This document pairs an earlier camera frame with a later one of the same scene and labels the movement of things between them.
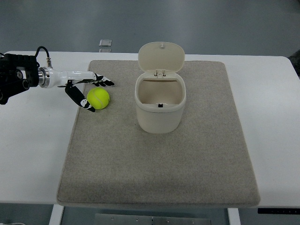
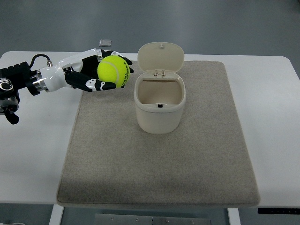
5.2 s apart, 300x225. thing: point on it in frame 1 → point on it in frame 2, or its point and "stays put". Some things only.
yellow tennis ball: (98, 98) → (114, 69)
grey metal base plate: (107, 219) stays put
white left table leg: (57, 213) stays put
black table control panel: (279, 211) stays put
